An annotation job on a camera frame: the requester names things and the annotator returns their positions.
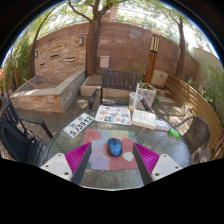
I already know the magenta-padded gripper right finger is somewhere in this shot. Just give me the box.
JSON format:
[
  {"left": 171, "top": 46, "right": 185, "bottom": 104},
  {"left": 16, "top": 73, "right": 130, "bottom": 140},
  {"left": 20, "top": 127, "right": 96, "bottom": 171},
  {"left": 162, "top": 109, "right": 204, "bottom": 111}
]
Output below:
[{"left": 132, "top": 142, "right": 184, "bottom": 186}]

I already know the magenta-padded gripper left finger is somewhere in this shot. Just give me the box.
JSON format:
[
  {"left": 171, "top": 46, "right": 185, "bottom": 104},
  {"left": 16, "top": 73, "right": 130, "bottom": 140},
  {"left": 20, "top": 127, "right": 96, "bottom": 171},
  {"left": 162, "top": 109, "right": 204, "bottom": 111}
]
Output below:
[{"left": 40, "top": 142, "right": 93, "bottom": 185}]

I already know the blue and black computer mouse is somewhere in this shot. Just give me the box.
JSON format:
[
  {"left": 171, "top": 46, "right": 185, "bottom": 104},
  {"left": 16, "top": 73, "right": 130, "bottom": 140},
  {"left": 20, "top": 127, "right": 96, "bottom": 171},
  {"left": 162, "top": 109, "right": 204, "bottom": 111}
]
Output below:
[{"left": 106, "top": 137, "right": 123, "bottom": 158}]

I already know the floral print mouse pad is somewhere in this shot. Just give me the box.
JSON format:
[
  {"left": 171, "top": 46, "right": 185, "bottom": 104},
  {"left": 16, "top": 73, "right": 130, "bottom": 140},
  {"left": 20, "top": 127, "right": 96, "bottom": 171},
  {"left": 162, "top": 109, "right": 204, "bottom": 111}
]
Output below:
[{"left": 82, "top": 128, "right": 139, "bottom": 171}]

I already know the small green packet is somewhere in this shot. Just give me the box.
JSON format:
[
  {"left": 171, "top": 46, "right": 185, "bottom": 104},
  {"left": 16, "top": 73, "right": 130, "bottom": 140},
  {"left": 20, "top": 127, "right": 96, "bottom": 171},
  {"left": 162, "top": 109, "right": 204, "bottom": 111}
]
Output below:
[{"left": 168, "top": 127, "right": 181, "bottom": 139}]

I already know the white license plate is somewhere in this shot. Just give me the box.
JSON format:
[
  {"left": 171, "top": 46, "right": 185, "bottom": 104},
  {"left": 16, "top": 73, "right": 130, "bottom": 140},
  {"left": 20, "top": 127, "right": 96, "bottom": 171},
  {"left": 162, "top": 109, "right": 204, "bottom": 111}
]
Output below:
[{"left": 62, "top": 112, "right": 95, "bottom": 139}]

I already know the black folding chair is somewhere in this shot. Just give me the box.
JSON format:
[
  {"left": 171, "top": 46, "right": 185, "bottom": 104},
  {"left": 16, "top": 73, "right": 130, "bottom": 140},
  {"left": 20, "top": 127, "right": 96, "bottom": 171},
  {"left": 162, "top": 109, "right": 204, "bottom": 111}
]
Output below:
[{"left": 0, "top": 91, "right": 54, "bottom": 167}]

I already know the brown wicker chair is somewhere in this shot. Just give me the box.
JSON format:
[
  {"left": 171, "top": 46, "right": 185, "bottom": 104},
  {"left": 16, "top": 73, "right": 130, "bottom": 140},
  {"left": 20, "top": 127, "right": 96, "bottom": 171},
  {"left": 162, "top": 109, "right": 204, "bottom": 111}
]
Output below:
[{"left": 173, "top": 115, "right": 211, "bottom": 164}]

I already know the open white book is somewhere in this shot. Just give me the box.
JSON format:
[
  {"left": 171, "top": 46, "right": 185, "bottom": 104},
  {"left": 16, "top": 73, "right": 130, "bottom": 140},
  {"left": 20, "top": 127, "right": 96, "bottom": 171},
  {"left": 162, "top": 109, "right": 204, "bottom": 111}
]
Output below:
[{"left": 131, "top": 108, "right": 157, "bottom": 131}]

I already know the raised stone garden bed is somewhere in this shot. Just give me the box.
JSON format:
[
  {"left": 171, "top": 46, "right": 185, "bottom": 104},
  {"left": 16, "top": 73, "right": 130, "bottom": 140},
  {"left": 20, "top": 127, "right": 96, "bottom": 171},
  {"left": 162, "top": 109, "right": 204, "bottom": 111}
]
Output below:
[{"left": 10, "top": 69, "right": 87, "bottom": 114}]

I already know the curved wooden slat bench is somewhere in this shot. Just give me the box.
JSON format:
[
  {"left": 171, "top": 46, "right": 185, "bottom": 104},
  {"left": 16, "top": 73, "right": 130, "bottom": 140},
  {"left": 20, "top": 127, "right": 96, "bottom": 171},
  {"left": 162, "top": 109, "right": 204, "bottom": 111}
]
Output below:
[{"left": 164, "top": 74, "right": 223, "bottom": 158}]

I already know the clear plastic cup with straw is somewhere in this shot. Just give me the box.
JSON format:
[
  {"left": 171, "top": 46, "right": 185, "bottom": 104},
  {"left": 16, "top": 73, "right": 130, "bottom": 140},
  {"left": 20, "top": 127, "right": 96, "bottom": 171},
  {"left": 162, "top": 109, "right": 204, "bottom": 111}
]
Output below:
[{"left": 128, "top": 82, "right": 144, "bottom": 112}]

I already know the white square planter box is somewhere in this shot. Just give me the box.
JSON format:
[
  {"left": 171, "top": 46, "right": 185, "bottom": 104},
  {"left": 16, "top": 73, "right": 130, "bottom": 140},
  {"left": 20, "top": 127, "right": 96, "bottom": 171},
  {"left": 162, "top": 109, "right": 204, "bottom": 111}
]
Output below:
[{"left": 137, "top": 82, "right": 157, "bottom": 109}]

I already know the colourful picture sheet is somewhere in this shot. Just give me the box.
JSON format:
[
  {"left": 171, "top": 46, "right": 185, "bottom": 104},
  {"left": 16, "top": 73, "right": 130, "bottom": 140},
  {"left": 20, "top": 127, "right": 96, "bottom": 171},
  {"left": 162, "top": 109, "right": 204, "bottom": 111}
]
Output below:
[{"left": 94, "top": 104, "right": 132, "bottom": 126}]

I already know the pale stone block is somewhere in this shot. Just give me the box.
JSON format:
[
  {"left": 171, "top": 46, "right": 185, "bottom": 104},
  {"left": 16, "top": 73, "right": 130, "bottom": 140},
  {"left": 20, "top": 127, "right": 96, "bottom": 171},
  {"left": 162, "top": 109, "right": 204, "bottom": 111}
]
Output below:
[{"left": 151, "top": 69, "right": 169, "bottom": 89}]

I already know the dark slatted wooden chair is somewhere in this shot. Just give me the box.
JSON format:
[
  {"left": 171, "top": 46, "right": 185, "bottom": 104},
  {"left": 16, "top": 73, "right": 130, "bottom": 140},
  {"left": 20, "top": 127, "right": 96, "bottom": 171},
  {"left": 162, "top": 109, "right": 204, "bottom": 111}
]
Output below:
[{"left": 88, "top": 68, "right": 151, "bottom": 112}]

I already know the slim tree trunk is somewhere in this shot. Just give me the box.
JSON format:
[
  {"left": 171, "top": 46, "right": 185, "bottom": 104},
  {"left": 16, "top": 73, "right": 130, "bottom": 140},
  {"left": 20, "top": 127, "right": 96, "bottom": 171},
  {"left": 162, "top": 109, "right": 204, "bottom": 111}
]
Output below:
[{"left": 173, "top": 14, "right": 186, "bottom": 81}]

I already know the large tree trunk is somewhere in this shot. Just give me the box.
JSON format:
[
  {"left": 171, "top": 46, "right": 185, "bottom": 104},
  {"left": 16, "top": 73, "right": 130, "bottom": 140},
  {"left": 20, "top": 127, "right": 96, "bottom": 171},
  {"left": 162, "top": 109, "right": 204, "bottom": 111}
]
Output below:
[{"left": 68, "top": 0, "right": 111, "bottom": 77}]

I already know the wooden garden lamp post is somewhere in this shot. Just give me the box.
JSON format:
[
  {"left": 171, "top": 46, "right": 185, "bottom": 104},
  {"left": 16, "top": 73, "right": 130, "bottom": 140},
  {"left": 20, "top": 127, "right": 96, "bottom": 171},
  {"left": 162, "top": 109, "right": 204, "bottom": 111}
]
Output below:
[{"left": 143, "top": 33, "right": 160, "bottom": 84}]

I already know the beige wall utility box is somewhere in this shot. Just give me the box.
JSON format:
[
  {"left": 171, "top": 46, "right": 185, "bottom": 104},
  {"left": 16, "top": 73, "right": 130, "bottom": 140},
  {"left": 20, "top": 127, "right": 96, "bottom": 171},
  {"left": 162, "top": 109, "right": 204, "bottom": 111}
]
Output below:
[{"left": 99, "top": 55, "right": 111, "bottom": 69}]

